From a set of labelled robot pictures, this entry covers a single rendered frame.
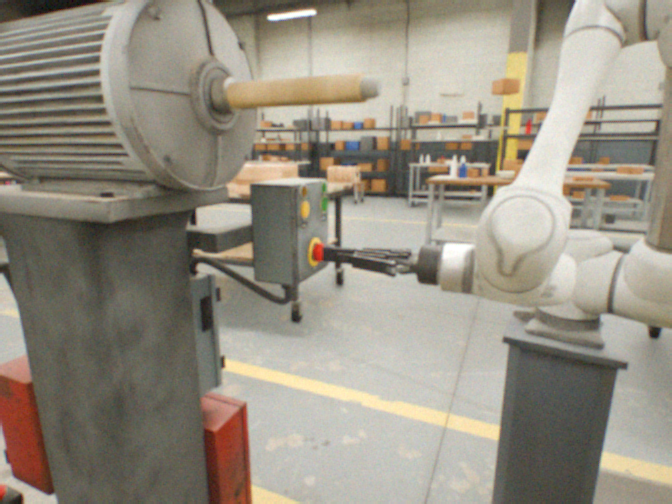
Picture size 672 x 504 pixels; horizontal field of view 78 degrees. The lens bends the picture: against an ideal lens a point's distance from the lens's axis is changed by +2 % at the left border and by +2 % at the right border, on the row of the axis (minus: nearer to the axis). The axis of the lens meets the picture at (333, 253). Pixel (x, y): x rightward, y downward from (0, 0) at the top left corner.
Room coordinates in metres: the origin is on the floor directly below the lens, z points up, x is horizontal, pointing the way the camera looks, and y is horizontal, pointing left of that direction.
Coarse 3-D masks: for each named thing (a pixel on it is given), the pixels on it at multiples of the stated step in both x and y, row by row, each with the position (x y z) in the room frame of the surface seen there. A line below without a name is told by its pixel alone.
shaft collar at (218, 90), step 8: (216, 80) 0.57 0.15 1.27; (224, 80) 0.56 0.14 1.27; (232, 80) 0.57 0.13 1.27; (216, 88) 0.56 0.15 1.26; (224, 88) 0.56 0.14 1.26; (216, 96) 0.56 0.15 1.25; (224, 96) 0.56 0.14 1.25; (216, 104) 0.56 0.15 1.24; (224, 104) 0.56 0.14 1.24; (224, 112) 0.57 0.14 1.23; (232, 112) 0.57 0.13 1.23
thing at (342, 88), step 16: (272, 80) 0.54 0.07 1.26; (288, 80) 0.53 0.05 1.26; (304, 80) 0.52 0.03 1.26; (320, 80) 0.51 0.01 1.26; (336, 80) 0.50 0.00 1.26; (352, 80) 0.49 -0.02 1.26; (240, 96) 0.55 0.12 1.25; (256, 96) 0.54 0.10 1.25; (272, 96) 0.53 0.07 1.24; (288, 96) 0.53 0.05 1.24; (304, 96) 0.52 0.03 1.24; (320, 96) 0.51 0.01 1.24; (336, 96) 0.50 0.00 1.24; (352, 96) 0.50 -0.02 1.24
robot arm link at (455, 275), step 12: (444, 252) 0.70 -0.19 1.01; (456, 252) 0.69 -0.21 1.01; (468, 252) 0.69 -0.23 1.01; (444, 264) 0.69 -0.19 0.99; (456, 264) 0.68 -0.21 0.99; (468, 264) 0.67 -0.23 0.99; (444, 276) 0.68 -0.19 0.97; (456, 276) 0.68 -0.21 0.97; (468, 276) 0.67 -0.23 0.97; (444, 288) 0.70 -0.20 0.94; (456, 288) 0.68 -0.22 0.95; (468, 288) 0.67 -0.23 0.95
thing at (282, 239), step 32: (256, 192) 0.79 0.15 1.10; (288, 192) 0.76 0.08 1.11; (320, 192) 0.86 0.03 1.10; (256, 224) 0.79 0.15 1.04; (288, 224) 0.76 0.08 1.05; (320, 224) 0.86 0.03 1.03; (256, 256) 0.79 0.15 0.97; (288, 256) 0.76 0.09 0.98; (256, 288) 0.81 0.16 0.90; (288, 288) 0.81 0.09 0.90
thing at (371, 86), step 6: (366, 78) 0.49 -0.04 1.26; (372, 78) 0.49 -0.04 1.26; (378, 78) 0.49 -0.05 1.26; (366, 84) 0.49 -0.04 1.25; (372, 84) 0.49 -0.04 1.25; (378, 84) 0.49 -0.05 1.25; (366, 90) 0.49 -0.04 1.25; (372, 90) 0.49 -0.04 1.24; (378, 90) 0.49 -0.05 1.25; (366, 96) 0.50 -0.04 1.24; (372, 96) 0.49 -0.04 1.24
